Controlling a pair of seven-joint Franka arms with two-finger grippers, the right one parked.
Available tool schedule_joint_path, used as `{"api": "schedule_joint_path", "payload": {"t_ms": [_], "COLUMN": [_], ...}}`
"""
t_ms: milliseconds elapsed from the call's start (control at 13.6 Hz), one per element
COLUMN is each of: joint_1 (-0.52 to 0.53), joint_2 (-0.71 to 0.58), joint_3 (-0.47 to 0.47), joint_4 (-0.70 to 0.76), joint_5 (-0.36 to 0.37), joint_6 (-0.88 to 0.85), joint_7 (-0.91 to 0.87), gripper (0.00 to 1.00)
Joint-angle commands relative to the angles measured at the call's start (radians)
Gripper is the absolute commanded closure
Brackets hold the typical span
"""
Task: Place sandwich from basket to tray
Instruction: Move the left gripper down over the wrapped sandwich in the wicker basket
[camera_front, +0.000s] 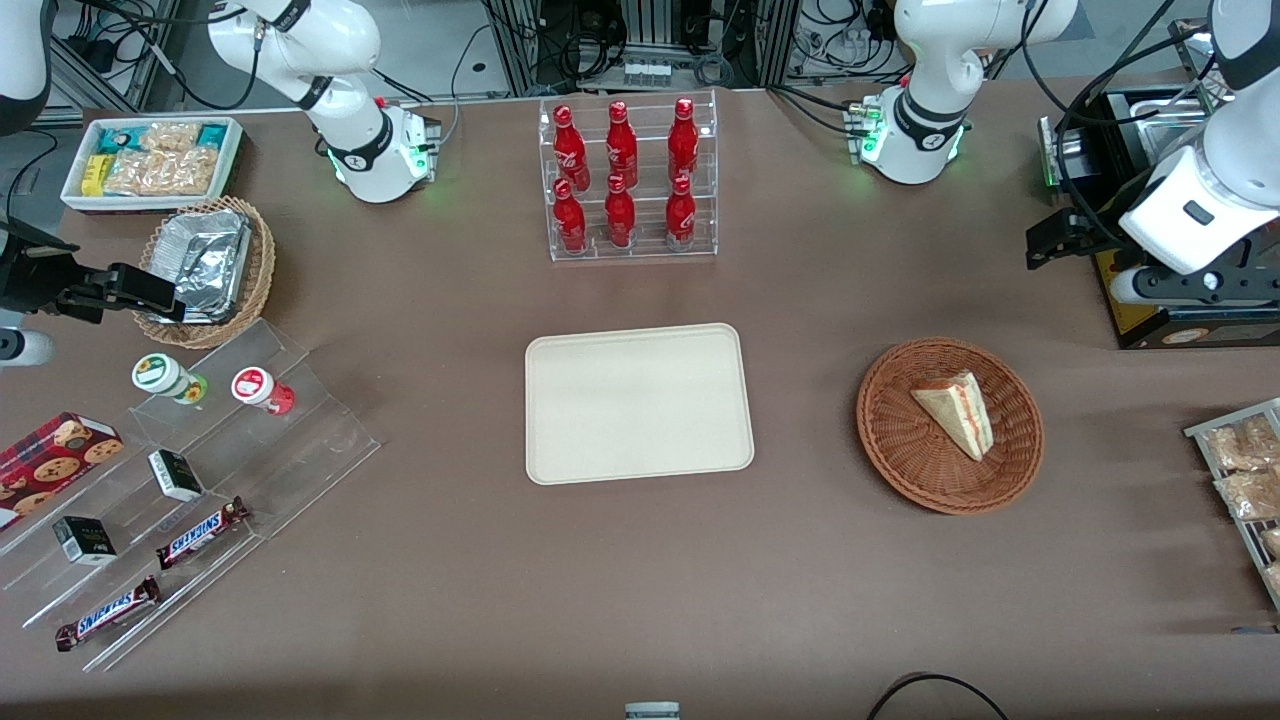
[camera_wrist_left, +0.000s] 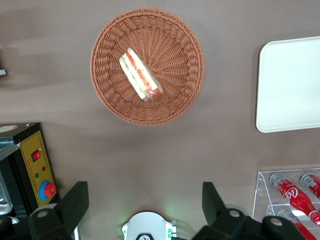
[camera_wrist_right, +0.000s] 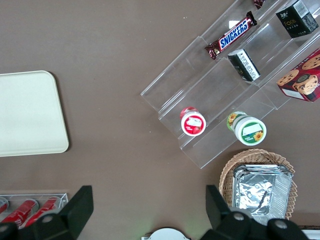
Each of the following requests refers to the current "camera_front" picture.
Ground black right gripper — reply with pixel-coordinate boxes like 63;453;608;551
0;220;188;324

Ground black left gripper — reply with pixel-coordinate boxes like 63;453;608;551
1026;205;1136;272

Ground triangular sandwich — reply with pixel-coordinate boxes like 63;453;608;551
909;370;995;463

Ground aluminium foil tray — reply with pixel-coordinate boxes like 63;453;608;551
148;209;253;325

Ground light wicker basket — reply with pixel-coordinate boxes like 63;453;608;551
132;195;277;350

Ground brown wicker basket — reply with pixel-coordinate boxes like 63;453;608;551
856;337;1046;516

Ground beige plastic tray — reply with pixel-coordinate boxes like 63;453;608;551
525;322;756;487

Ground green lidded cup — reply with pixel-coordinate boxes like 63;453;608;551
131;352;210;406

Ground large clear cracker bag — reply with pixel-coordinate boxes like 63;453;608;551
103;148;220;198

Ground black food warmer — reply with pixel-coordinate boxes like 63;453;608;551
1038;85;1280;350

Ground red lidded cup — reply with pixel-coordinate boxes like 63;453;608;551
230;366;297;417

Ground white snack bin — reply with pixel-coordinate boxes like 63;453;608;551
60;116;245;215

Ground small clear cracker bag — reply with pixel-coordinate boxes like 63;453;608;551
138;121;203;154

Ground small black box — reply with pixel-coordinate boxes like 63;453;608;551
51;515;119;567
147;449;205;503

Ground red cookie box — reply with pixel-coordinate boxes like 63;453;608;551
0;411;126;533

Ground clear acrylic stepped display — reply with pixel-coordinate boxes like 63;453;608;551
0;318;382;673

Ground snickers bar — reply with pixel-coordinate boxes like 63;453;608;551
154;496;252;572
54;575;163;653

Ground red cola bottle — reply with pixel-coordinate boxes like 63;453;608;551
605;100;639;189
604;174;637;250
552;104;591;193
665;175;698;252
552;178;588;255
668;97;700;185

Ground clear acrylic bottle rack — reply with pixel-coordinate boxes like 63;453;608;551
537;89;720;264

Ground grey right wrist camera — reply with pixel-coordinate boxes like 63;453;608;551
0;328;57;368

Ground wire rack tray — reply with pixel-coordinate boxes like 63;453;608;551
1184;397;1280;613

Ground black cable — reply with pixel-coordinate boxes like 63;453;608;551
865;672;1013;720

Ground aluminium frame rack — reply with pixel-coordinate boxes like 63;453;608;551
480;0;801;98

